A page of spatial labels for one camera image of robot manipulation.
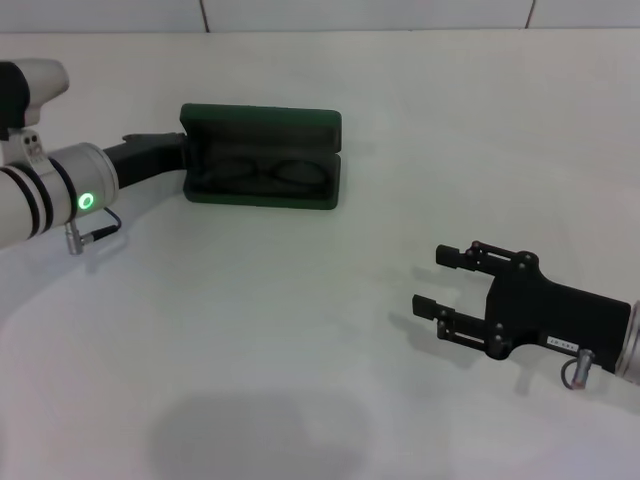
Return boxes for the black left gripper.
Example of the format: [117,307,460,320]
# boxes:
[102,130,191,195]

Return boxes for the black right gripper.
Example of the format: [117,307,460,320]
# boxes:
[410,239,632,375]

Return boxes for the green glasses case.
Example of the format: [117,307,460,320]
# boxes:
[178,102,343,211]

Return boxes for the black glasses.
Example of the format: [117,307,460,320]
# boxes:
[204,157,326,192]

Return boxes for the left arm connector cable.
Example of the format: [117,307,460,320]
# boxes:
[63,207,124,247]

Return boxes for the arm connector cable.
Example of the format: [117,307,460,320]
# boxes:
[559,348,596,390]
[63,207,124,247]

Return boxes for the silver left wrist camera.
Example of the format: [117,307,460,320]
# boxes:
[0,58,70,169]

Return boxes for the right arm connector cable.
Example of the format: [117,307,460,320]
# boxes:
[559,348,596,390]

